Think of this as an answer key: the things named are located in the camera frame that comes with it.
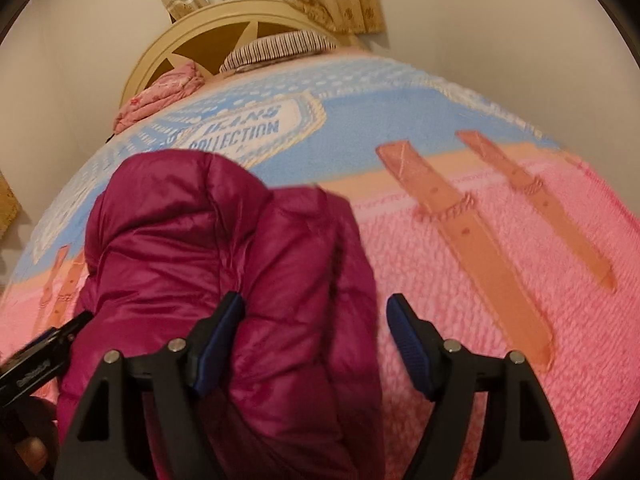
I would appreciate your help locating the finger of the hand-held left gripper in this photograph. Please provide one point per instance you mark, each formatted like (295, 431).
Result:
(45, 355)

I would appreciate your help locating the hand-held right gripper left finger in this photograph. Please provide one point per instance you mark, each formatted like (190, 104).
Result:
(220, 345)

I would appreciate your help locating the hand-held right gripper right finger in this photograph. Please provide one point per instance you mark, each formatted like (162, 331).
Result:
(412, 347)

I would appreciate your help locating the maroon puffer jacket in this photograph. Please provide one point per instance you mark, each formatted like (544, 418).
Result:
(225, 260)

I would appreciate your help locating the person's left hand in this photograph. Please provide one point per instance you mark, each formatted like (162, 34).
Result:
(32, 455)

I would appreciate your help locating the pink and blue printed blanket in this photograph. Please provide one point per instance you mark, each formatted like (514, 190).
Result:
(475, 220)

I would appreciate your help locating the pink folded quilt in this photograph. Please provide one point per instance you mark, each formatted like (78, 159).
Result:
(160, 92)

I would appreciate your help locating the striped pillow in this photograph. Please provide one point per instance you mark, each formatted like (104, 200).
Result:
(280, 47)

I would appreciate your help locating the cream wooden headboard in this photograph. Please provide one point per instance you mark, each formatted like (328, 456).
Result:
(200, 35)

